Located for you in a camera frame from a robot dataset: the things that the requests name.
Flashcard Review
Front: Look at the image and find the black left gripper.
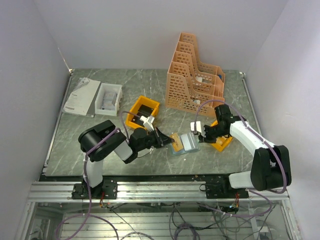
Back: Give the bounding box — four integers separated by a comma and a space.
136, 126, 175, 152

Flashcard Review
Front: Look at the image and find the yellow bin with boxes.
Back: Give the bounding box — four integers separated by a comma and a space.
210, 135, 233, 152

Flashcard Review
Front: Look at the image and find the silver magnetic stripe card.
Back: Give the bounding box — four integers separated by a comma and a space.
180, 132, 198, 152

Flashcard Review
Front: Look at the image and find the green card holder wallet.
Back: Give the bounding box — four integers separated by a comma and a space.
170, 132, 200, 156

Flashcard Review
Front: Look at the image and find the yellow bin with black item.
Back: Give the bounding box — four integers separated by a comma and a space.
125, 95, 160, 129

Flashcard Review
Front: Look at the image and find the peach plastic file organizer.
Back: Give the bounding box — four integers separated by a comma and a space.
165, 32, 226, 117

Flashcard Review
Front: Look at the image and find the white plastic box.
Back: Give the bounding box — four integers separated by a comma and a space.
94, 83, 123, 117

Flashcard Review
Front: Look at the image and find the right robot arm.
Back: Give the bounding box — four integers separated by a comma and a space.
198, 104, 292, 198

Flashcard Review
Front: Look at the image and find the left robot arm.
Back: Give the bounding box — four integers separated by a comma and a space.
71, 120, 175, 200

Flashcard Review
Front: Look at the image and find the white paper booklet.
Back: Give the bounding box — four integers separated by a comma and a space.
62, 77, 101, 118

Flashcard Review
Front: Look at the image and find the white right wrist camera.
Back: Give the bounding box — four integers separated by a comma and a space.
190, 120, 206, 137

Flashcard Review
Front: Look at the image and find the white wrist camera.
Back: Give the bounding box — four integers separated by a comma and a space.
139, 115, 155, 132
190, 120, 206, 137

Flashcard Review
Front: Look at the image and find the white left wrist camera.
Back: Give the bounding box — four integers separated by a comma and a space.
139, 115, 155, 132

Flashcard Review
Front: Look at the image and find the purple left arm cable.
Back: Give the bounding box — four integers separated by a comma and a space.
54, 111, 143, 240

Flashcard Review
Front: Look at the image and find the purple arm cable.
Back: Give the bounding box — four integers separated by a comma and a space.
193, 99, 288, 218
54, 111, 143, 240

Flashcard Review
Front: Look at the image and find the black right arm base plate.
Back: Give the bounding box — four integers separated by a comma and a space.
199, 179, 249, 199

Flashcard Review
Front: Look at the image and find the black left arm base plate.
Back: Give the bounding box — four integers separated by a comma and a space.
71, 179, 118, 200

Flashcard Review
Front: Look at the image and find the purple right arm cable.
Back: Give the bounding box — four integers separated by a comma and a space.
193, 99, 288, 218

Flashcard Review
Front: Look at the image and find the aluminium frame rail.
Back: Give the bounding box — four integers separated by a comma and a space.
27, 179, 291, 203

